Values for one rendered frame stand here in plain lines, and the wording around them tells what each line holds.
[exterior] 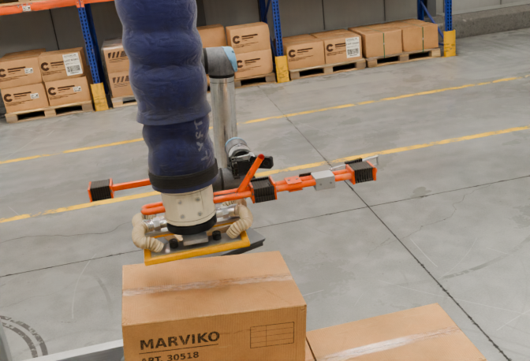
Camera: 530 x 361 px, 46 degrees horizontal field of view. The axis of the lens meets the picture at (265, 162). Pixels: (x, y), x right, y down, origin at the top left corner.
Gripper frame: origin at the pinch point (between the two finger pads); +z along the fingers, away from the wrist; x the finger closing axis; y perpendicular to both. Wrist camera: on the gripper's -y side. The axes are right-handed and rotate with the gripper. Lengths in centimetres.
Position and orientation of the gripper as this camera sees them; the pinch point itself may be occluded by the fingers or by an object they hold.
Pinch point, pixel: (255, 175)
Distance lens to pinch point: 222.1
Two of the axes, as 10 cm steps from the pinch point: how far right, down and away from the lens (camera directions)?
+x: -1.1, -9.3, -3.4
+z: 2.0, 3.2, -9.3
